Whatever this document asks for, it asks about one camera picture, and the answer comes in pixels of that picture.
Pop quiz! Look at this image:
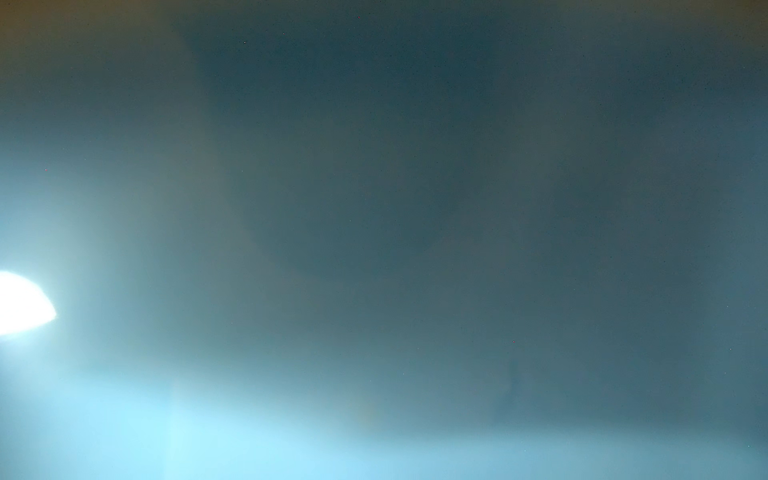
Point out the blue textured mug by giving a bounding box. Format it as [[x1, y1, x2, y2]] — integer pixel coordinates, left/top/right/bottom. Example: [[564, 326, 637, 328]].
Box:
[[1, 1, 767, 479]]

